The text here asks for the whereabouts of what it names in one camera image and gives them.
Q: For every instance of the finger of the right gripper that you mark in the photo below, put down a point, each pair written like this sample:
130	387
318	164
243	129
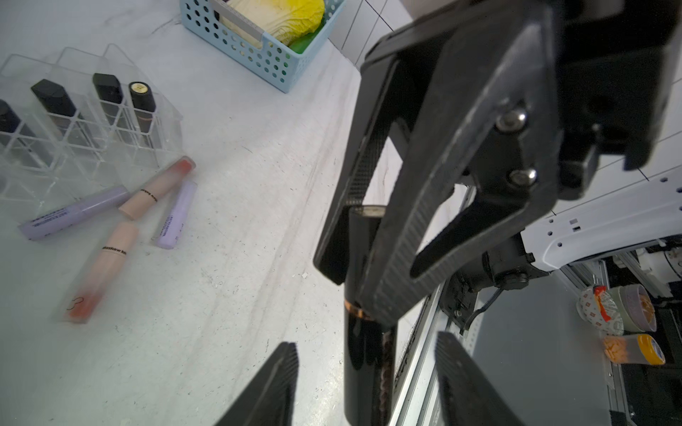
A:
413	90
483	153

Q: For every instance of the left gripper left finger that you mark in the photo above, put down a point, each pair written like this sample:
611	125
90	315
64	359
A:
269	397

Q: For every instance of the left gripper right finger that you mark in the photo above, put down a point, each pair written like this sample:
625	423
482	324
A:
466	395

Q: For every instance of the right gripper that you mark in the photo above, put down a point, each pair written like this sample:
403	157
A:
616	60

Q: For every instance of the lilac lip gloss tube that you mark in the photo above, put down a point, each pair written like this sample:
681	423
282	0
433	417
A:
74	214
173	226

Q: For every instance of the black lipstick lowest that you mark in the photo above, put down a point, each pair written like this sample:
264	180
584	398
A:
144	106

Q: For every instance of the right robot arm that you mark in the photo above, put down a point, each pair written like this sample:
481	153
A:
621	208

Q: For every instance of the clear acrylic lipstick organizer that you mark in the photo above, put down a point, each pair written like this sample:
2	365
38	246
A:
124	159

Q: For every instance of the teal plastic basket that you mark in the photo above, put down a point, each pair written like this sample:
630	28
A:
250	45

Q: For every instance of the stacked paper cups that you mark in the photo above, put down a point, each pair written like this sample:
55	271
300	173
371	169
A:
625	318

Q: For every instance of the peach lip gloss tube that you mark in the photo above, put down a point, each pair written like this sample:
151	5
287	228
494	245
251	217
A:
101	273

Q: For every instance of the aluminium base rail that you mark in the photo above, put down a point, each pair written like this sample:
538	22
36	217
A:
416	396

